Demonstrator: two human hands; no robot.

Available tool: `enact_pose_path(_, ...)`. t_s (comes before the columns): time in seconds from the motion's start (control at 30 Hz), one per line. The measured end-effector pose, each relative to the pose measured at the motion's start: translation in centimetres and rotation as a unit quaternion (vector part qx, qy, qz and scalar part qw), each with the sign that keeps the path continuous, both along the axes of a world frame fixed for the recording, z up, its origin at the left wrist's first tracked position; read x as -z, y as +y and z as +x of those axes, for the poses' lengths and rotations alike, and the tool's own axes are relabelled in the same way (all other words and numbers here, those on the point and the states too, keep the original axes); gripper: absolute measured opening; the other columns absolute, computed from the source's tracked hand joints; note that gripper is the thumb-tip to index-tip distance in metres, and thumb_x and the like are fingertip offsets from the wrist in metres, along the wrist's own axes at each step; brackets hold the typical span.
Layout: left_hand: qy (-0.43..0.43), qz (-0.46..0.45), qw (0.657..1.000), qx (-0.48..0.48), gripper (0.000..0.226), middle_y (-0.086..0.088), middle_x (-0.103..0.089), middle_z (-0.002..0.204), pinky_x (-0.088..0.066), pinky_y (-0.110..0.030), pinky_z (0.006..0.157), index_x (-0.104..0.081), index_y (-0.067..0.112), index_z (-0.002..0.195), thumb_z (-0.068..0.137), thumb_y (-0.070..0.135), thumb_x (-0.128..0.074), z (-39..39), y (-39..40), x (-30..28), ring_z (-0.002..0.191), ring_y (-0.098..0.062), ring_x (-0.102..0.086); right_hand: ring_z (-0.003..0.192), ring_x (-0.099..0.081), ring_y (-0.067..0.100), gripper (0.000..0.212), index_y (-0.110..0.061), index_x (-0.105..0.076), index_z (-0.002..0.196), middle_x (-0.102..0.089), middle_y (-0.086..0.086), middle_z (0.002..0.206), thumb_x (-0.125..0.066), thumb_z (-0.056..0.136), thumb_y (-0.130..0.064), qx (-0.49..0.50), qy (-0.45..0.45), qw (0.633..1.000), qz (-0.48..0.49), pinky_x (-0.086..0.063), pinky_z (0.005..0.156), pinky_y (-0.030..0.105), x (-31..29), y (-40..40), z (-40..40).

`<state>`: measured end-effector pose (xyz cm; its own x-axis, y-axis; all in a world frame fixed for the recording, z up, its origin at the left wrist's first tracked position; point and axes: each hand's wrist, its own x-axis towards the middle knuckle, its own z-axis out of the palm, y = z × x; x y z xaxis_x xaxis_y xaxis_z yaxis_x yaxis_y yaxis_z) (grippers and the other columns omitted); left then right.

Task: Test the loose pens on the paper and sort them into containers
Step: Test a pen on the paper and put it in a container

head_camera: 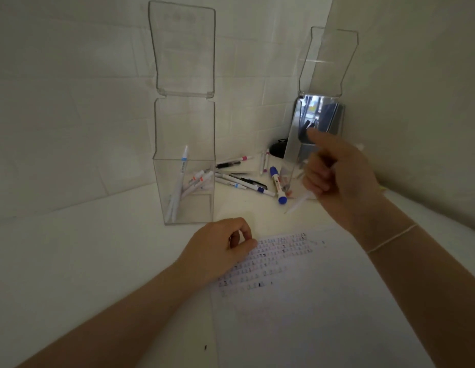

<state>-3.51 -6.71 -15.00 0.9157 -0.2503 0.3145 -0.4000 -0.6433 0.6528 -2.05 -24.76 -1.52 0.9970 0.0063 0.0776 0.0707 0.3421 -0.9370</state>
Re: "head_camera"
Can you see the person's right hand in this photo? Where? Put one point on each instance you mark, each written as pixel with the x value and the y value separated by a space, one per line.
pixel 348 187

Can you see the person's left hand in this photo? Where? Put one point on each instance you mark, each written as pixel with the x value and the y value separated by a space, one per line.
pixel 218 252

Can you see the white pen light blue end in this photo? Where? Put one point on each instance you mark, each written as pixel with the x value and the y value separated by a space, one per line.
pixel 230 183

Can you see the thick white marker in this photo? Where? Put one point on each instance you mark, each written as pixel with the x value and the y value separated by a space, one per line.
pixel 277 185

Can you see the white pen orange clip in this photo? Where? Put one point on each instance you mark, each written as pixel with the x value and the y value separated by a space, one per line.
pixel 207 178

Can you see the white pen dark blue grip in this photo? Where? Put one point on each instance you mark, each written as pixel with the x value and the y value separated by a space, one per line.
pixel 266 191

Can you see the clear pen black grip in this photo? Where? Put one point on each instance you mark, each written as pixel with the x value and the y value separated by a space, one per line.
pixel 256 183

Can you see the pile of assorted pens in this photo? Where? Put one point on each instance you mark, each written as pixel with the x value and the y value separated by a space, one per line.
pixel 228 164

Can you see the white pen light blue band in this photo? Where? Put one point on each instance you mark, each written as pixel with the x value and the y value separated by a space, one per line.
pixel 182 164

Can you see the white paper sheet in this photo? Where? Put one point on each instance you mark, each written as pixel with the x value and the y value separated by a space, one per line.
pixel 318 321

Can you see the clear acrylic box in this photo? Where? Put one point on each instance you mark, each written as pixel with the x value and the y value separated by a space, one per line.
pixel 184 122
pixel 325 53

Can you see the person's right forearm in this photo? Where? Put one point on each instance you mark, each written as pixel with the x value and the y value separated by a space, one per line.
pixel 433 295

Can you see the person's left forearm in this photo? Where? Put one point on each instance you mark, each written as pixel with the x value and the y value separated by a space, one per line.
pixel 107 325

